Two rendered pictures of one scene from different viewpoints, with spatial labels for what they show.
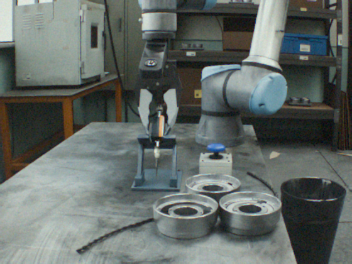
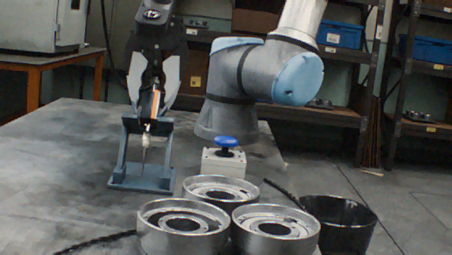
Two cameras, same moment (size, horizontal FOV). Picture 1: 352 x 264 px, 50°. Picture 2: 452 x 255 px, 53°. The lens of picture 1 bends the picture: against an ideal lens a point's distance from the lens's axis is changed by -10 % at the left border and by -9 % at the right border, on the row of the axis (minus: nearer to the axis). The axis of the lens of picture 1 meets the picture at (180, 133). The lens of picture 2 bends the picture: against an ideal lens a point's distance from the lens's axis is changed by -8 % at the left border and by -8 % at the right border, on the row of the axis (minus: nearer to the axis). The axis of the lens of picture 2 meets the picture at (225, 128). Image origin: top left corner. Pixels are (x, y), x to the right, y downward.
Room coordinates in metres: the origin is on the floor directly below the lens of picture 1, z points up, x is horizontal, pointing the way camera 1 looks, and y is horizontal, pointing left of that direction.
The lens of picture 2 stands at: (0.11, 0.02, 1.05)
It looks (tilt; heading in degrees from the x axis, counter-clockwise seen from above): 12 degrees down; 353
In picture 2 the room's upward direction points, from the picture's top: 7 degrees clockwise
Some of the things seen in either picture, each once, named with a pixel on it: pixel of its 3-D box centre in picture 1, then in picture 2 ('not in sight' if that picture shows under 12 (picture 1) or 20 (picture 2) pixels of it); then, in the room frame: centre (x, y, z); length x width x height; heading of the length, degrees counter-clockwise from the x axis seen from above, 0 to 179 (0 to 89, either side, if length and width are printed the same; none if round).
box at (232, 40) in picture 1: (239, 33); (254, 13); (4.28, -0.62, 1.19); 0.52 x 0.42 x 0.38; 84
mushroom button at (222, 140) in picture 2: (215, 155); (224, 152); (0.88, -0.08, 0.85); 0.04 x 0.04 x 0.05
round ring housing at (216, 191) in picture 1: (212, 192); (219, 201); (0.73, -0.06, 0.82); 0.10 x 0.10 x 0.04
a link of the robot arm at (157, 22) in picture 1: (157, 24); not in sight; (0.90, 0.05, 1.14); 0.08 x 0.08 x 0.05
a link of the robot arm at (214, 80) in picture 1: (222, 86); (237, 65); (1.21, -0.12, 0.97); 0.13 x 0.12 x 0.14; 40
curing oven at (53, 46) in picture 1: (65, 44); (38, 0); (3.12, 0.91, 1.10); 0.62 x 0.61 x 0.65; 174
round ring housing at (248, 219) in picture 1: (249, 213); (274, 235); (0.62, -0.12, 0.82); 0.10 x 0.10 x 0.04
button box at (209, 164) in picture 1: (215, 165); (223, 165); (0.88, -0.08, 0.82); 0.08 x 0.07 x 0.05; 174
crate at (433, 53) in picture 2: not in sight; (429, 50); (4.14, -2.26, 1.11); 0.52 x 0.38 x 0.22; 84
